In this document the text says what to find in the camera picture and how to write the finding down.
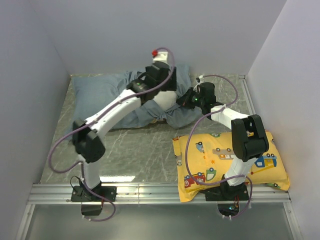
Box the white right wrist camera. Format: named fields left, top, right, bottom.
left=194, top=75, right=204, bottom=89

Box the yellow cartoon car pillow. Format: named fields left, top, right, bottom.
left=172, top=131, right=290, bottom=203

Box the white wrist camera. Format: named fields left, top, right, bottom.
left=194, top=75, right=204, bottom=89
left=151, top=49, right=169, bottom=64

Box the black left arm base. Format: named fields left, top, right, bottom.
left=70, top=185, right=117, bottom=217

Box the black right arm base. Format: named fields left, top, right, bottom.
left=200, top=183, right=252, bottom=220

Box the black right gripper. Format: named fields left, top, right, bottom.
left=175, top=87, right=205, bottom=110

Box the white pillow insert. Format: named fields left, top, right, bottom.
left=153, top=91, right=177, bottom=111

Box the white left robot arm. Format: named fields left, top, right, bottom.
left=72, top=61, right=177, bottom=201

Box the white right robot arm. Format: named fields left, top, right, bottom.
left=176, top=82, right=269, bottom=200

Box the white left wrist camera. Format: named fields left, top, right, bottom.
left=151, top=49, right=169, bottom=64

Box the blue striped pillowcase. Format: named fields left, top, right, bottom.
left=65, top=63, right=205, bottom=137

